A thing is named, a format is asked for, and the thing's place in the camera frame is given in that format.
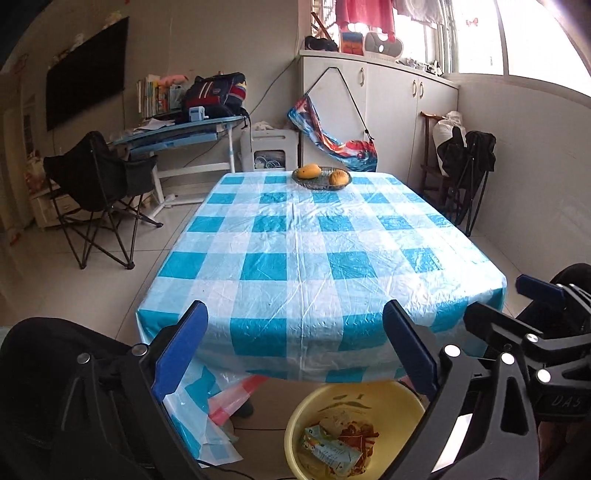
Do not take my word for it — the white sack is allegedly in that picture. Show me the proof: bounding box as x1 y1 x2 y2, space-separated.
436 111 467 148

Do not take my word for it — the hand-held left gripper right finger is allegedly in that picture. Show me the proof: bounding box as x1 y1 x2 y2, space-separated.
382 299 540 480

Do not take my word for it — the black wall television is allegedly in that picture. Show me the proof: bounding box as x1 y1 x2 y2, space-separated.
45 16 129 132

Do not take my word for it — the white tissue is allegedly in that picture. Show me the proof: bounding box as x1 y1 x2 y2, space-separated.
320 412 352 433

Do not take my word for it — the metal fruit basket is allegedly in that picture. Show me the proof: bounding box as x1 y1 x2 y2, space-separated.
292 165 353 191

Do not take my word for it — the pale blue milk carton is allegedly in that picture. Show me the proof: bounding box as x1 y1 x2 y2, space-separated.
299 425 363 476

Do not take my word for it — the bright window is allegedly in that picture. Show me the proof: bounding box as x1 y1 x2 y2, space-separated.
309 0 591 93

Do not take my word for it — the dark blue red backpack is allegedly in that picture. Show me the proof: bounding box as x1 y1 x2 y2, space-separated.
181 71 250 121

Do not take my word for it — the colourful box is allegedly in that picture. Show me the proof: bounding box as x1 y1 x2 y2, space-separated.
340 31 365 56

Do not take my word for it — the row of books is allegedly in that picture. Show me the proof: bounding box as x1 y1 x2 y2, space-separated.
136 76 185 118

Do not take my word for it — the white hanging cloth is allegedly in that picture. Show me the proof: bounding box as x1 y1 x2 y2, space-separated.
392 0 446 24

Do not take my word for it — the dining table blue checked cloth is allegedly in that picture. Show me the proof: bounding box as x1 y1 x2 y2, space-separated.
135 170 508 469

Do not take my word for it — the blue glass desk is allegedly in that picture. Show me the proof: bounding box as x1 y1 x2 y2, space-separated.
113 115 250 217

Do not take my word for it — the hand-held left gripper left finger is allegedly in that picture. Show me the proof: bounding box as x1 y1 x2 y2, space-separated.
60 300 211 480

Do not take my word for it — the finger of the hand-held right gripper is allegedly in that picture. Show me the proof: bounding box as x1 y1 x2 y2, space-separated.
463 302 591 422
516 274 591 308

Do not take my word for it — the dark wooden chair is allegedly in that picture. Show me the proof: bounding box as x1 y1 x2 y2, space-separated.
419 111 455 208

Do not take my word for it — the red hanging cloth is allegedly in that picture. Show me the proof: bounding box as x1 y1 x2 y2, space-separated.
335 0 395 42

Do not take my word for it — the white low cabinet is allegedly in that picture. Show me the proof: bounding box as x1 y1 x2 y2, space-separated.
28 182 70 230

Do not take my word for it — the colourful printed drawstring bag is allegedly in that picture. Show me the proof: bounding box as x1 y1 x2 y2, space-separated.
287 67 380 173

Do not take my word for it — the white plastic stool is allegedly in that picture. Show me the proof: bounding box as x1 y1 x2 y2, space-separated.
240 128 300 174

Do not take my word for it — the yellow plastic basin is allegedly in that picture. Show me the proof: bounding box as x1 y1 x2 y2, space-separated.
284 382 428 480

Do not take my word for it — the red white plastic bag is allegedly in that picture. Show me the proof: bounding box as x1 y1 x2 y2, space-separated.
208 375 269 424

